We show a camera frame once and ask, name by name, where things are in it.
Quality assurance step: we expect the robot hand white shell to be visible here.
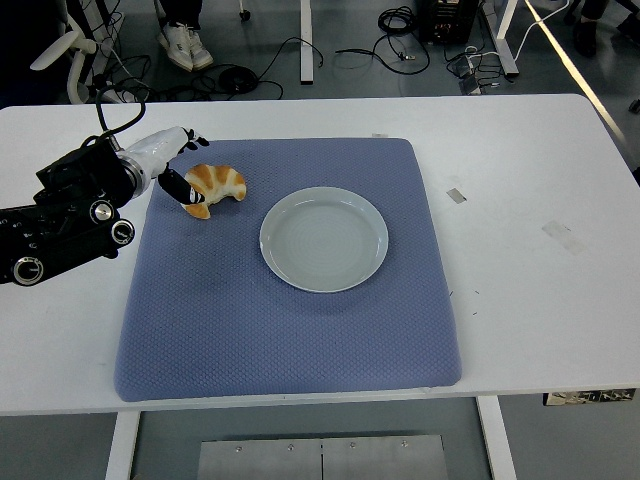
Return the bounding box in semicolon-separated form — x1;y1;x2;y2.
122;126;211;206

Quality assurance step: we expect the croissant bread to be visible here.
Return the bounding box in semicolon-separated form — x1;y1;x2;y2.
179;163;248;220

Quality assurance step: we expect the coiled black cable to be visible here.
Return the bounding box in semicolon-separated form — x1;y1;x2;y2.
217;63;261;95
377;5;419;35

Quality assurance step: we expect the long black floor cable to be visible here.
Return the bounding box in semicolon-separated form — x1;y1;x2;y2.
333;34;432;77
258;36;325;101

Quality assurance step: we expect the person's foot dark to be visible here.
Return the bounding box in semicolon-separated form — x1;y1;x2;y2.
572;16;600;57

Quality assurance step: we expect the grey round plate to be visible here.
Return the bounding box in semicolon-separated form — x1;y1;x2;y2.
259;186;390;294

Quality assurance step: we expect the white desk leg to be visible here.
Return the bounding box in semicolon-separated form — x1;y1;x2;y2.
298;0;317;84
492;0;521;79

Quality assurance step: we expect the white office chair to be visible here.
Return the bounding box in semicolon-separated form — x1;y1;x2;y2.
28;0;127;105

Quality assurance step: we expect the white floor cable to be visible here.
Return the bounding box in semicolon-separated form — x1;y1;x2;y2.
513;0;574;61

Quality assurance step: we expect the blue quilted mat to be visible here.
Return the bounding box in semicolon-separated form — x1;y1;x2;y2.
113;137;462;404

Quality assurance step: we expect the white table leg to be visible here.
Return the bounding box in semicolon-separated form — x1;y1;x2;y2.
103;410;142;480
475;396;519;480

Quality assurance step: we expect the person's leg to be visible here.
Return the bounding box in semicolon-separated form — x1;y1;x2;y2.
155;0;205;29

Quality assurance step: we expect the black power adapter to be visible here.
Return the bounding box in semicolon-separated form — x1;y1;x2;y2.
446;54;475;79

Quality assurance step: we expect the black equipment box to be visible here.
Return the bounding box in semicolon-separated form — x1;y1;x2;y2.
418;0;476;44

